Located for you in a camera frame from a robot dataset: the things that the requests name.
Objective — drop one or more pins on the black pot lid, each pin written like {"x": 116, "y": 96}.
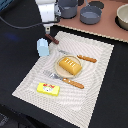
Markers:
{"x": 98, "y": 4}

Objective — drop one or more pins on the brown sausage stick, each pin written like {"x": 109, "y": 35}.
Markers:
{"x": 52, "y": 38}

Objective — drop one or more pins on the dark grey pan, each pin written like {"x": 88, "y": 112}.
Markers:
{"x": 90, "y": 14}

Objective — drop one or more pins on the dark grey pot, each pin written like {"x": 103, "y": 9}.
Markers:
{"x": 68, "y": 8}

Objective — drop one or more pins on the orange bread loaf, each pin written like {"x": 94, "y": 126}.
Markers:
{"x": 70, "y": 66}

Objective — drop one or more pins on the yellow butter box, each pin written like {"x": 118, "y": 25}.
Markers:
{"x": 48, "y": 89}

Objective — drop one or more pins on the fork with wooden handle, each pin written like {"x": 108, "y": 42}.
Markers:
{"x": 66, "y": 80}

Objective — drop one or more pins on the round wooden plate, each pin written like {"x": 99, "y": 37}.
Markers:
{"x": 62, "y": 72}

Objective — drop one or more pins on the beige woven placemat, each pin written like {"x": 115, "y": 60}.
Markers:
{"x": 72, "y": 104}

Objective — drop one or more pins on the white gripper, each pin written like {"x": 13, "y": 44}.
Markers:
{"x": 47, "y": 13}

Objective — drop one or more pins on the beige bowl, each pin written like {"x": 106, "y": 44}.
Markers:
{"x": 122, "y": 14}

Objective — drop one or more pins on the light blue milk carton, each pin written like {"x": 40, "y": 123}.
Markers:
{"x": 42, "y": 47}

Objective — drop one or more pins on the pink tray mat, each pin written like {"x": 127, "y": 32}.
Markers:
{"x": 106, "y": 27}

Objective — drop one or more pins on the knife with wooden handle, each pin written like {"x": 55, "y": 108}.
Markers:
{"x": 80, "y": 56}

